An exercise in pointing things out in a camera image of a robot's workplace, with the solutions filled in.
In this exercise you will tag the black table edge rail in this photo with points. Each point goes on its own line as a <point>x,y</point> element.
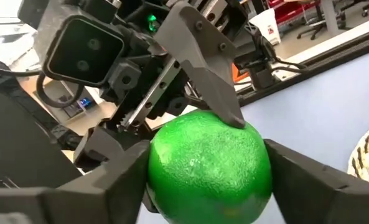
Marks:
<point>311,68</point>

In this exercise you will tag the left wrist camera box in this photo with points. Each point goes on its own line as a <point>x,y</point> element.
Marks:
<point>81,49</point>

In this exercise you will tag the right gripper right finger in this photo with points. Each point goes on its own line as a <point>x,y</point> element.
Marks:
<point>321,193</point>

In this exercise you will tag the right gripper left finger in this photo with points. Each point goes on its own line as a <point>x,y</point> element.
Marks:
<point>78,199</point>

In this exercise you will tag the white paper bag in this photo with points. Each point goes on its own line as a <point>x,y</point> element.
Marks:
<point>266,26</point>

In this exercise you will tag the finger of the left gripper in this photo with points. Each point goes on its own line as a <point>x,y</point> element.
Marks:
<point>203,62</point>
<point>100,146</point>

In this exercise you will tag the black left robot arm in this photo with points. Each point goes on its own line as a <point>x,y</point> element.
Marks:
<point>19,137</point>

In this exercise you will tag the blue lit device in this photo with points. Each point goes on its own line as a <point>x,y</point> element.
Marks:
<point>83,104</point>

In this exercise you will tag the red cabinet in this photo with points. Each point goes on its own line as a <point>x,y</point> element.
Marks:
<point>291,11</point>

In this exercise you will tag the green lime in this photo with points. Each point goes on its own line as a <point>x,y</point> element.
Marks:
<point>209,171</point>

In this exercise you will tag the black office chair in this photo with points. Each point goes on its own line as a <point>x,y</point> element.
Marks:
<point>324,18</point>

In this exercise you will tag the orange object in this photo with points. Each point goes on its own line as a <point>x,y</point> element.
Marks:
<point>239,74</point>

